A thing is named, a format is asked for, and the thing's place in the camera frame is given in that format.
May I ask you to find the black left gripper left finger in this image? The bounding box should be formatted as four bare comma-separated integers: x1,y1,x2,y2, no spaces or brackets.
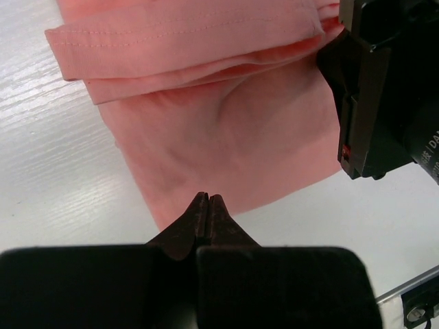
146,192,209,260

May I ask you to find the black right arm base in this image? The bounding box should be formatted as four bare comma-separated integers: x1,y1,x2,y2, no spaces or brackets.
401,281,438,328

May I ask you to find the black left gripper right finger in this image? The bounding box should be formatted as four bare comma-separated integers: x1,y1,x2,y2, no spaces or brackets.
204,195,259,247

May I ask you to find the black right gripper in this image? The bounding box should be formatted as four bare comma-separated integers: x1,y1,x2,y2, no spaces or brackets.
317,1,438,180

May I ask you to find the pink t shirt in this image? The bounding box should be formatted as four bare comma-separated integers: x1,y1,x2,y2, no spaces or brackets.
45,1,343,228

